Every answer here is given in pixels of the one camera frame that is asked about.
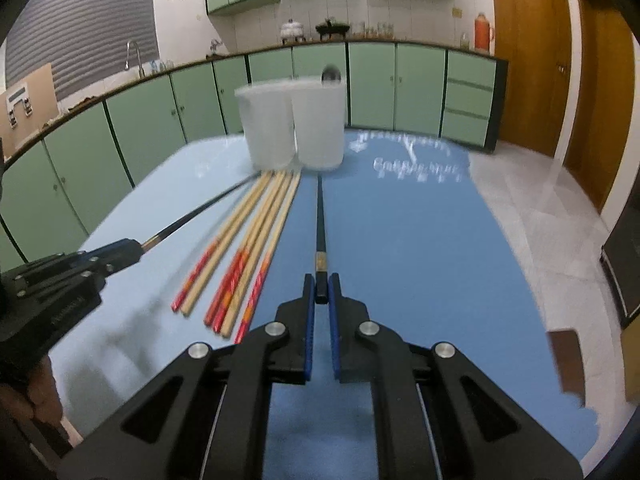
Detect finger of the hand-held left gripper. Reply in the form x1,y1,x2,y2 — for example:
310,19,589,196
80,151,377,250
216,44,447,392
15,240,147,281
15,251,147,301

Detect grey window blind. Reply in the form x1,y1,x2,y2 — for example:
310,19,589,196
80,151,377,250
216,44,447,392
2,0,161,103

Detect person's left hand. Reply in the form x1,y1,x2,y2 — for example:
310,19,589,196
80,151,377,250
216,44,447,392
0,357,63,426

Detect cardboard box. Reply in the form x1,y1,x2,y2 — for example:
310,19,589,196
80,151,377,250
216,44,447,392
620,320,640,403

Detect white paper label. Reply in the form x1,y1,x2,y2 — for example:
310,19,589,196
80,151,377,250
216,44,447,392
6,87,33,128

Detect green base kitchen cabinets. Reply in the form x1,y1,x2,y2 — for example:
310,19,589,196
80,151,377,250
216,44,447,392
0,41,508,271

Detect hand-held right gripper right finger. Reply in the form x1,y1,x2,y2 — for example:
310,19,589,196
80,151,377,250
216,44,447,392
327,274,583,480

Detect black chopstick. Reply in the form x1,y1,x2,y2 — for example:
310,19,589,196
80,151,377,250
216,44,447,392
141,172,263,253
315,174,331,306

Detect person's left forearm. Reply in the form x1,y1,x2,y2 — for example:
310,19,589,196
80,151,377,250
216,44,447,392
0,395,86,480

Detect wooden door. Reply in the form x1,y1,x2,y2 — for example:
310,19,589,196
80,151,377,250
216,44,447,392
562,0,640,216
487,0,573,158

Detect black appliance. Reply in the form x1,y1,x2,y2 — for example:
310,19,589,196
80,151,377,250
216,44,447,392
600,205,640,328

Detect orange thermos flask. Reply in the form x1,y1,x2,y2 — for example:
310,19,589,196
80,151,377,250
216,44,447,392
474,12,496,52

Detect white plastic cup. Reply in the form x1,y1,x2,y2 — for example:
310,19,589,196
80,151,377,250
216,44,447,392
234,80,297,171
290,77,347,171

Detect cardboard board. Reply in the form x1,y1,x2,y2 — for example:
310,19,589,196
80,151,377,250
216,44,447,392
0,63,60,153

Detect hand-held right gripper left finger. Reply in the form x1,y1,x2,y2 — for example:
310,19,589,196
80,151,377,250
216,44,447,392
60,274,316,480

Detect white lidded pot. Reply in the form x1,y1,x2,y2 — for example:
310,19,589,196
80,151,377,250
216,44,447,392
280,18,307,41

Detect row of glass jars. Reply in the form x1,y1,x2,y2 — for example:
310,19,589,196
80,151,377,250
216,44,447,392
350,21,398,40

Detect metal sink faucet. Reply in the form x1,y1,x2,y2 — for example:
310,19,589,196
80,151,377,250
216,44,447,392
125,40,146,78

